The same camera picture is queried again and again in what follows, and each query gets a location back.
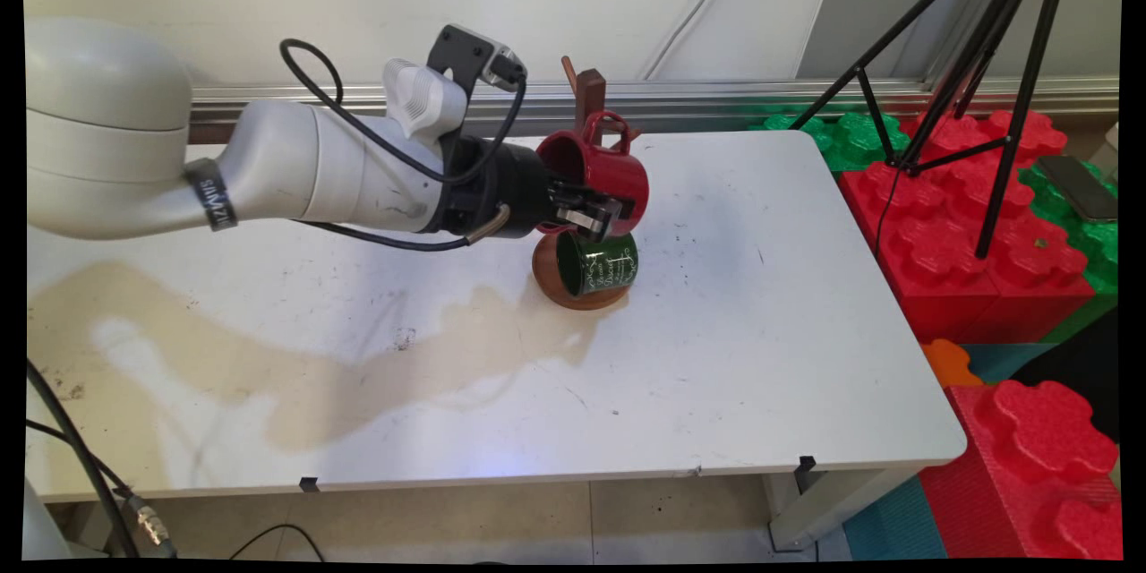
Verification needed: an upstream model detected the red foam building block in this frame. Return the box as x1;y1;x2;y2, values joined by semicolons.
919;379;1124;560
836;106;1099;346

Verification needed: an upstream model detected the white table leg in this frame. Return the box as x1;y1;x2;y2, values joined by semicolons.
764;464;925;552

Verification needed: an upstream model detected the thin cable with metal connector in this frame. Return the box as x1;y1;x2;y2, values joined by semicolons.
25;419;177;559

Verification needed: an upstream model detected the green foam building block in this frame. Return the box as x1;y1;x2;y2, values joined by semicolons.
748;111;911;174
1019;157;1120;343

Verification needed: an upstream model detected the teal foam block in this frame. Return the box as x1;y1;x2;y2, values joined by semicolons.
962;341;1059;386
842;475;950;561

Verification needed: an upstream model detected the dark green printed mug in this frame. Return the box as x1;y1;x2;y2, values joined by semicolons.
555;230;640;298

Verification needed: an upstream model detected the orange foam piece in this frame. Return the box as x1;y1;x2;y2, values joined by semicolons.
919;338;985;389

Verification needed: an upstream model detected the aluminium wall rail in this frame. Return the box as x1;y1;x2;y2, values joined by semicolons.
188;75;1120;124

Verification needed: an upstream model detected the glossy red mug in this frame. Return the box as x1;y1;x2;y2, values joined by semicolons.
535;110;651;239

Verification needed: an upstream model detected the wooden mug tree stand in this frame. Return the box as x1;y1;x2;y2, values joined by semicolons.
531;56;642;312

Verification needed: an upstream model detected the black tripod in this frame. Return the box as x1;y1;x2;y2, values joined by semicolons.
788;0;1077;261

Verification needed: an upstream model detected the thick black cable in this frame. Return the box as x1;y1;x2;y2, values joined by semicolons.
25;362;141;560

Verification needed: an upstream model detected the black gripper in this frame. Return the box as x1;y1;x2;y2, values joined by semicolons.
442;136;626;241

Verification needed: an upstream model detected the black looped wrist cable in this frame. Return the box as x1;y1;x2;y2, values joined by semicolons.
278;37;529;189

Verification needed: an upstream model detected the black cable with metal plug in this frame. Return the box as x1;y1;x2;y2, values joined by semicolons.
294;202;513;252

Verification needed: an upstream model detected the black labelled arm strap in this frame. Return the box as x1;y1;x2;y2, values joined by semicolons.
184;158;239;233

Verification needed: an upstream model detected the black smartphone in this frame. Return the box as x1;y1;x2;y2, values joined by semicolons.
1033;154;1119;224

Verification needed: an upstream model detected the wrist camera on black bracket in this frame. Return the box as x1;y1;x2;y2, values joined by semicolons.
427;24;528;96

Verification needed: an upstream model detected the black floor cable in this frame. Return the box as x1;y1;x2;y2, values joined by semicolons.
227;523;329;563

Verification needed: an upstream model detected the white ribbed camera mount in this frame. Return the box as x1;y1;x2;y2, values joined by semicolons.
382;57;469;145

